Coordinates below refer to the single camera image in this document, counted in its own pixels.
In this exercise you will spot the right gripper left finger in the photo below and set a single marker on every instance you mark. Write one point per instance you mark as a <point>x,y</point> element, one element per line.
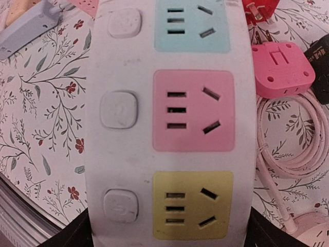
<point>77,234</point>

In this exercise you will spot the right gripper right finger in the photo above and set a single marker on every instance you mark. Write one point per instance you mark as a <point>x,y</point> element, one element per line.
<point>263,233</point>

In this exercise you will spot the round pink socket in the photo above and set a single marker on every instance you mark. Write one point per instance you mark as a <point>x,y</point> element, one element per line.
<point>312,229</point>

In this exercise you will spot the white long power strip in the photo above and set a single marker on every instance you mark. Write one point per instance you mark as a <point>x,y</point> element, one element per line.
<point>171,124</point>

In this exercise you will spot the pink plug adapter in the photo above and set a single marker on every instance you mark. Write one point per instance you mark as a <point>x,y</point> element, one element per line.
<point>281,69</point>

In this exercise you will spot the dark green cube socket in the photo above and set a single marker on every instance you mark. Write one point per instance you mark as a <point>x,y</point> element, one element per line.
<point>317,55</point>

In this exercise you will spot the red cube socket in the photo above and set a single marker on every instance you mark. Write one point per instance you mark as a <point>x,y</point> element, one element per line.
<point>257,11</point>

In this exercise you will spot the blue power strip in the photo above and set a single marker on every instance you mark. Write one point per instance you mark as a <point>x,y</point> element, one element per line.
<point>34,22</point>

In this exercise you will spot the beige cube adapter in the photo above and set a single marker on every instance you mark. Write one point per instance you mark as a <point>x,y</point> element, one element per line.
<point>12,10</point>

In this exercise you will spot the pink cube adapter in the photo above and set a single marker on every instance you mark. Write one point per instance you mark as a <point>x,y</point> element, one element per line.
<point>88,6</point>

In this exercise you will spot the floral tablecloth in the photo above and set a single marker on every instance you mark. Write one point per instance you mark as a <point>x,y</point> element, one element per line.
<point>43,129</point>

